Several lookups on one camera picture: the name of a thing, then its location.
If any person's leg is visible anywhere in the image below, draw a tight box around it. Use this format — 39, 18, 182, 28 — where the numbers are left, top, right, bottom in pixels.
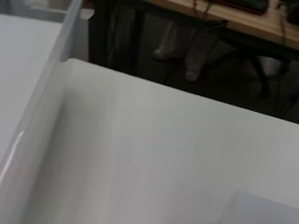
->
152, 20, 185, 62
184, 31, 220, 83

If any clear plastic storage box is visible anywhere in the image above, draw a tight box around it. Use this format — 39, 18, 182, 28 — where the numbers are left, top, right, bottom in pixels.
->
0, 0, 94, 224

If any black office chair base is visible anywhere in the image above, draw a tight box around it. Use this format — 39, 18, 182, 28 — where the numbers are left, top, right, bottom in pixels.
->
218, 46, 281, 98

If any wooden desk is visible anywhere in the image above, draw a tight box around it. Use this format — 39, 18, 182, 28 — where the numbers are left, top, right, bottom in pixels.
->
146, 0, 299, 50

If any dark laptop with red edge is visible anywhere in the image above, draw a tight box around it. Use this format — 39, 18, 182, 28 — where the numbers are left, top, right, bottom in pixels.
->
214, 0, 269, 15

